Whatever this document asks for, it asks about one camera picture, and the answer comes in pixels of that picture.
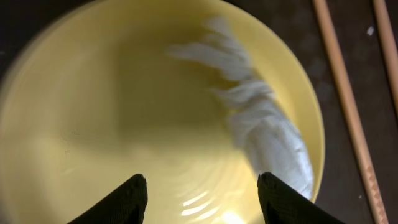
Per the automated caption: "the wooden chopstick left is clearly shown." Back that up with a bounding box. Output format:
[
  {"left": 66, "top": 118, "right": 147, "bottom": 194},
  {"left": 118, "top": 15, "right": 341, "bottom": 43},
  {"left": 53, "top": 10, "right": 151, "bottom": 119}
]
[{"left": 312, "top": 0, "right": 389, "bottom": 224}]

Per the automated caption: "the wooden chopstick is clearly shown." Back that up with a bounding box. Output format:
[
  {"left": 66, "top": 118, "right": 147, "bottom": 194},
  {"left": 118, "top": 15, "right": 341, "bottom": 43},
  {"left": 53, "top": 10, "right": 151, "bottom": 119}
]
[
  {"left": 373, "top": 0, "right": 397, "bottom": 111},
  {"left": 312, "top": 0, "right": 389, "bottom": 224}
]

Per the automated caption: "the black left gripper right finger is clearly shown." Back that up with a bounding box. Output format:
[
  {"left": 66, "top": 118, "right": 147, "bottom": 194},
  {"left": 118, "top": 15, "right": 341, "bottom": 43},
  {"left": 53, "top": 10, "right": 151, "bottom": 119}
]
[{"left": 257, "top": 172, "right": 344, "bottom": 224}]

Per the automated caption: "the dark brown serving tray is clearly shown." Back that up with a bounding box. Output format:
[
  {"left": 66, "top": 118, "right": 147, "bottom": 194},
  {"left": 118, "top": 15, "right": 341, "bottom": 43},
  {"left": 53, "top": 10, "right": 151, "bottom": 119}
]
[{"left": 0, "top": 0, "right": 398, "bottom": 224}]

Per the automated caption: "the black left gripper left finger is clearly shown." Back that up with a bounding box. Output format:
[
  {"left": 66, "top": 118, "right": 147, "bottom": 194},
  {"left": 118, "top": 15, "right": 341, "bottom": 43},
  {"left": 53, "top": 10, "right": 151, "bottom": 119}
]
[{"left": 69, "top": 174, "right": 148, "bottom": 224}]

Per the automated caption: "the white napkin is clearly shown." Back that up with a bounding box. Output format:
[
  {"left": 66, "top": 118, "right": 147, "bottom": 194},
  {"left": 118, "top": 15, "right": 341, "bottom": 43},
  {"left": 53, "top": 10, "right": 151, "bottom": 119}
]
[{"left": 168, "top": 17, "right": 315, "bottom": 199}]

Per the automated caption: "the wooden chopstick right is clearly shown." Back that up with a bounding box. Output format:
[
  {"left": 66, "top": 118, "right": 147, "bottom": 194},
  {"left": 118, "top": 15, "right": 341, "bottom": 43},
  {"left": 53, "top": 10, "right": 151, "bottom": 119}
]
[{"left": 373, "top": 0, "right": 397, "bottom": 111}]

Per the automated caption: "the yellow plate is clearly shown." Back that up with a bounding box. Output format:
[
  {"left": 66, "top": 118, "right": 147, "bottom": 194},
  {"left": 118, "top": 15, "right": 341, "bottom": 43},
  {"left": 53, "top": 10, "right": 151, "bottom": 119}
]
[{"left": 1, "top": 1, "right": 325, "bottom": 223}]

